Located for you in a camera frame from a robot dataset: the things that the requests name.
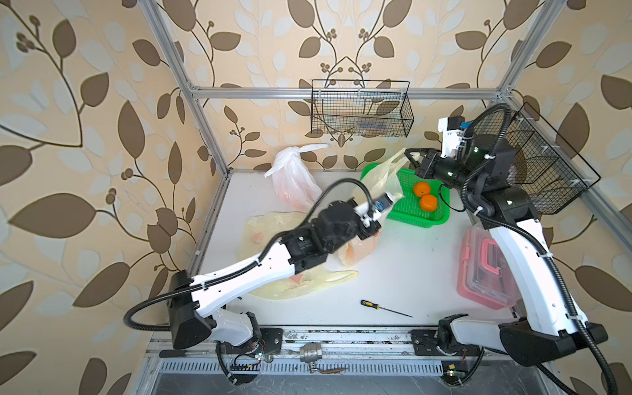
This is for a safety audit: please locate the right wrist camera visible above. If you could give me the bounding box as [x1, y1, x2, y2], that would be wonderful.
[438, 115, 465, 159]

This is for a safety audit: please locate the yellow plastic bag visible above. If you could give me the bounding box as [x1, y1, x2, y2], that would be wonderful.
[336, 149, 410, 268]
[238, 212, 358, 301]

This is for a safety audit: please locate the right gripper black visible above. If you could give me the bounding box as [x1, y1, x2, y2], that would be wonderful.
[407, 147, 485, 200]

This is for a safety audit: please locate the right wire basket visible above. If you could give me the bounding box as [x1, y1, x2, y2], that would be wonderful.
[466, 102, 601, 215]

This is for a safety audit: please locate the black handled tool on rail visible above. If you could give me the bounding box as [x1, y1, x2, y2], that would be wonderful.
[158, 350, 208, 359]

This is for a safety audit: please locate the metal cylinder fitting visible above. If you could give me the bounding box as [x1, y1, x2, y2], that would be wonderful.
[299, 342, 323, 365]

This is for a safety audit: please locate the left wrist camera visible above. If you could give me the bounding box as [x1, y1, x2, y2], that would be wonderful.
[367, 193, 395, 220]

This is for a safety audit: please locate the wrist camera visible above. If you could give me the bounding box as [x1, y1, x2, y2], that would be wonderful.
[367, 193, 395, 220]
[438, 115, 465, 159]

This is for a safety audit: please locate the orange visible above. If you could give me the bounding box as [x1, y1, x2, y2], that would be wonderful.
[413, 181, 431, 198]
[419, 194, 438, 212]

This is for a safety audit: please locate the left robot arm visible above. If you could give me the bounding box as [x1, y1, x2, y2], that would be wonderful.
[123, 178, 396, 352]

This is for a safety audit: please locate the pink plastic box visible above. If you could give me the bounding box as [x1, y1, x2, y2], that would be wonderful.
[457, 224, 521, 310]

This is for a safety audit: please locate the green plastic basket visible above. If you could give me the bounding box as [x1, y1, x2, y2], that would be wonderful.
[387, 169, 450, 228]

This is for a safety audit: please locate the yellow black screwdriver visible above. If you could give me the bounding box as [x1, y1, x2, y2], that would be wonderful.
[360, 300, 412, 318]

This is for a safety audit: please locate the wire basket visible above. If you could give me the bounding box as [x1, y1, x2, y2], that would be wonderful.
[466, 102, 601, 215]
[310, 78, 415, 138]

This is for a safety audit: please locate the back wire basket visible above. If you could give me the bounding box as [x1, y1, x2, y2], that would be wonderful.
[310, 78, 415, 138]

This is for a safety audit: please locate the white plastic bag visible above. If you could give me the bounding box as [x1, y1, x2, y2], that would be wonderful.
[264, 144, 328, 212]

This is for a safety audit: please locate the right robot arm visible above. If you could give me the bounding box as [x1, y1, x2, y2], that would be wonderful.
[405, 103, 620, 394]

